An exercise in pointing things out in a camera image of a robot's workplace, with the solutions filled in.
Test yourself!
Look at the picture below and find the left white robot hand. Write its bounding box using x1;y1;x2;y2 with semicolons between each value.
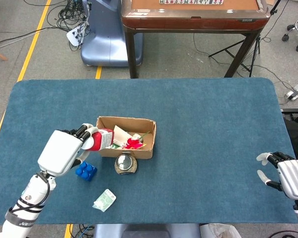
37;123;99;177

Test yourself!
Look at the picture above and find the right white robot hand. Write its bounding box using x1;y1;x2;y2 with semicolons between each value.
256;151;298;200

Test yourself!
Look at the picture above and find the blue toy brick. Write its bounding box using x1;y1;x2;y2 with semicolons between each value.
75;161;98;182

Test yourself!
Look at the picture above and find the red juice bottle white cap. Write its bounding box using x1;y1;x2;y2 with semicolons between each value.
88;128;115;151

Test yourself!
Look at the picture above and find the green white packet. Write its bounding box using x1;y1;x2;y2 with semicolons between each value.
92;188;117;213

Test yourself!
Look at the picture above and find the round glass jar black lid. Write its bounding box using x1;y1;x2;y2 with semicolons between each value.
114;153;138;176

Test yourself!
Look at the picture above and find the open brown cardboard box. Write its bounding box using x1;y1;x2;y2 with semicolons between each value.
96;116;156;160

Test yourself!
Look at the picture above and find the white paper card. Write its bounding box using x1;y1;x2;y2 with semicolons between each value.
113;125;132;147

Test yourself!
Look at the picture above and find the red yellow paper flower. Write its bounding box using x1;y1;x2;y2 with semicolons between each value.
124;131;151;150

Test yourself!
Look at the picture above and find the white floor power strip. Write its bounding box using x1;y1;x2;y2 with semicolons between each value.
285;82;298;101

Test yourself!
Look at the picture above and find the clear plastic bag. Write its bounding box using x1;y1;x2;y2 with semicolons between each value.
200;223;242;238

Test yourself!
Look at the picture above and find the grey-blue robot body base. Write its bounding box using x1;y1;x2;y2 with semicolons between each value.
93;224;201;238

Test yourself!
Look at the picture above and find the white power strip with plugs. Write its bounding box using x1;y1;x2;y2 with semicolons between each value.
66;24;86;47

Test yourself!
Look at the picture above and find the blue felt table cover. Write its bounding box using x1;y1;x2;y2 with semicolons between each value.
0;77;298;226

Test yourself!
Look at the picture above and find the black tripod stand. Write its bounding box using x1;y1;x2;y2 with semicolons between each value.
208;0;284;77

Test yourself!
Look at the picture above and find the brown mahjong table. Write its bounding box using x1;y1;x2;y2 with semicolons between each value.
121;0;271;79

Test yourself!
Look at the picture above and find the row of face-up mahjong tiles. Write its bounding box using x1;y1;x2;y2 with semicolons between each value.
159;0;224;5

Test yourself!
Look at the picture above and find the blue floor cable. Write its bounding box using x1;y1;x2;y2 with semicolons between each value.
74;224;95;238

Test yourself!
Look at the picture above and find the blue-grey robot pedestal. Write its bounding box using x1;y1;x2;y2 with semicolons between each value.
80;0;144;67

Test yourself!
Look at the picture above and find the long black floor cable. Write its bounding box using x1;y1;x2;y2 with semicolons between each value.
0;26;65;48

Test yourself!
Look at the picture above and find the black cable bundle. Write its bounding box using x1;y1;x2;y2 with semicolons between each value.
47;0;91;32

